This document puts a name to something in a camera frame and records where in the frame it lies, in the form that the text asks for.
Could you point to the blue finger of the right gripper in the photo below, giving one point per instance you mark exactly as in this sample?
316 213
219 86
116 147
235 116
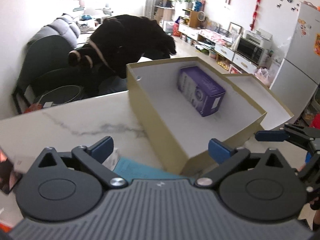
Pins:
273 136

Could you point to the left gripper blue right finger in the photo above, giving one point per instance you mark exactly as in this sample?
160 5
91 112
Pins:
219 151

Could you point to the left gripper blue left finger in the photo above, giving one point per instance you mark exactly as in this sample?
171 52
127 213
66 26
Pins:
102 149

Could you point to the light blue medicine box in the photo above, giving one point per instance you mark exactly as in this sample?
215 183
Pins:
131 170

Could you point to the purple medicine box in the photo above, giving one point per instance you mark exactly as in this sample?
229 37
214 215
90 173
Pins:
200 90

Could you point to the white green medicine box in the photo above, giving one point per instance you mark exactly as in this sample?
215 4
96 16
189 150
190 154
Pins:
112 159

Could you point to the tan cardboard box lid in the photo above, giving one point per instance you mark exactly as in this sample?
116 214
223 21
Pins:
277 113

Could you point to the large tan cardboard box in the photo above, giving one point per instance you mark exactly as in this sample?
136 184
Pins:
177 133

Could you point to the white refrigerator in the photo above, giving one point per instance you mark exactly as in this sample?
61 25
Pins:
298 77

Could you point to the black microwave oven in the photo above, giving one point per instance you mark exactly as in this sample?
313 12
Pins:
251 51

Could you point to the white tv cabinet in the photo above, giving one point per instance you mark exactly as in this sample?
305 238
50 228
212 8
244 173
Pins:
218 47

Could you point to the smartphone on stand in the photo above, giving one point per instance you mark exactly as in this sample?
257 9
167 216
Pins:
8 176

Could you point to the white printer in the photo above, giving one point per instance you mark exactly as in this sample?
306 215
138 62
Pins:
259 37

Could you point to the black dining chair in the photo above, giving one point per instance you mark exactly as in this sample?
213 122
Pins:
46 79

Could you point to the black fluffy coat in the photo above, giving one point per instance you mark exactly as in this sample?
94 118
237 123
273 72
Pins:
117 42

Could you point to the orange tissue pack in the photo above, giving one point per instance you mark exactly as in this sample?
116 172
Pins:
5 226

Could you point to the grey sofa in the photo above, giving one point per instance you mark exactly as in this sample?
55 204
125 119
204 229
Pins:
63 26

